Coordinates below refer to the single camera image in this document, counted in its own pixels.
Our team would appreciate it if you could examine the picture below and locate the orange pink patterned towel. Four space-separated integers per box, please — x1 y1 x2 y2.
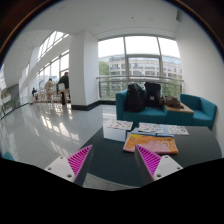
123 134 178 154

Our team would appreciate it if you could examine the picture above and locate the teal sofa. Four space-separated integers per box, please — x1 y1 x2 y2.
116 90 167 124

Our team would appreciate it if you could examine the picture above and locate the black backpack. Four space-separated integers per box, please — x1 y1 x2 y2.
144 82 161 107
125 83 145 112

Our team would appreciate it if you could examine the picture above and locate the metal window railing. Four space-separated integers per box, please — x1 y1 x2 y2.
97 75 183 100

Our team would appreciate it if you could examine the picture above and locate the teal armchair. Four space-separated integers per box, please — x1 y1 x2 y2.
166 93 218 131

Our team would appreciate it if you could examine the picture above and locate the dark green carpet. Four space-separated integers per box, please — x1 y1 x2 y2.
83 126 222 187

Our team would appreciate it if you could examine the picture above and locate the wooden side table top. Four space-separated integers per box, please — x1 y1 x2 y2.
165 103 194 114

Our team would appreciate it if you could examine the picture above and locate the white patterned towel right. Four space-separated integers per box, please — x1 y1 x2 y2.
167 125 188 135

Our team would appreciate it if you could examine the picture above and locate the brown bag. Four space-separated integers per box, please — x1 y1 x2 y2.
161 96 183 109

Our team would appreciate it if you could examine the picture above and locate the white patterned towel centre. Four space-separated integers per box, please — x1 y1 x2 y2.
139 122 163 134

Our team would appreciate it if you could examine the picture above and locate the distant seated person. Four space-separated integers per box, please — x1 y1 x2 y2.
31 87 37 97

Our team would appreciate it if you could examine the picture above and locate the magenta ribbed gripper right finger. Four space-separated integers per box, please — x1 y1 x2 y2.
135 145 182 184

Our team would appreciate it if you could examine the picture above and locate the white patterned towel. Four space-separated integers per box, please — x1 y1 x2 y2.
139 122 163 134
167 125 188 135
106 120 133 130

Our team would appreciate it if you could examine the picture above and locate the black backpack right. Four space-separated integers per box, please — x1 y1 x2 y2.
144 82 161 107

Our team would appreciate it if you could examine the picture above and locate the black backpack left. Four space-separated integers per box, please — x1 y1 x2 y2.
125 83 145 112

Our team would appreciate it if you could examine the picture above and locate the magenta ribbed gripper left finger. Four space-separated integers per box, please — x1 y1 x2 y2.
45 145 93 186

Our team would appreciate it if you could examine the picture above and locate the person in dark jacket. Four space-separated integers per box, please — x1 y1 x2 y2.
58 72 69 105

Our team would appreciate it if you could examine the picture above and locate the white patterned towel left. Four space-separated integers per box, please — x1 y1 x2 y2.
106 120 133 130

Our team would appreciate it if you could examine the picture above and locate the person in light shirt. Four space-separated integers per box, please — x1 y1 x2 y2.
44 78 55 101

